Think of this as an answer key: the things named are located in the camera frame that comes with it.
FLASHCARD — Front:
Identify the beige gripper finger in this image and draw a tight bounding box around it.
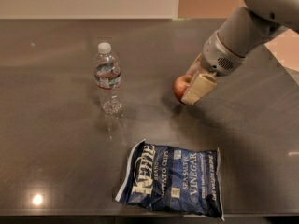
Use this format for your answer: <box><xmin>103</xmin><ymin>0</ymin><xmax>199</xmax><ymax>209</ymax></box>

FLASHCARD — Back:
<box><xmin>181</xmin><ymin>74</ymin><xmax>217</xmax><ymax>105</ymax></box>
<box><xmin>186</xmin><ymin>54</ymin><xmax>202</xmax><ymax>77</ymax></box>

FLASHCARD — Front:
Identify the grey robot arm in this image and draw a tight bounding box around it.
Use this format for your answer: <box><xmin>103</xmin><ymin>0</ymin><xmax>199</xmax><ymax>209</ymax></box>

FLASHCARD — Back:
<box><xmin>173</xmin><ymin>0</ymin><xmax>299</xmax><ymax>105</ymax></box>

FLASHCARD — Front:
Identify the blue chip bag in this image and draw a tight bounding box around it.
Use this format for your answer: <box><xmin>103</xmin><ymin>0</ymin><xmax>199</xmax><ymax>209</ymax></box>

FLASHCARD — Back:
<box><xmin>116</xmin><ymin>141</ymin><xmax>224</xmax><ymax>219</ymax></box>

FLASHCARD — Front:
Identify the clear plastic water bottle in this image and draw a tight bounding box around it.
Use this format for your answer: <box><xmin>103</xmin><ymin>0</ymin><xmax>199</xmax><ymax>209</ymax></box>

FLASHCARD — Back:
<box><xmin>94</xmin><ymin>42</ymin><xmax>122</xmax><ymax>114</ymax></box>

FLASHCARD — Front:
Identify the red apple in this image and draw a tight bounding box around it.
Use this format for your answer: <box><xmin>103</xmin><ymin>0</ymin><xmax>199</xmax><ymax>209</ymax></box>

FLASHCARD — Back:
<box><xmin>172</xmin><ymin>75</ymin><xmax>192</xmax><ymax>102</ymax></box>

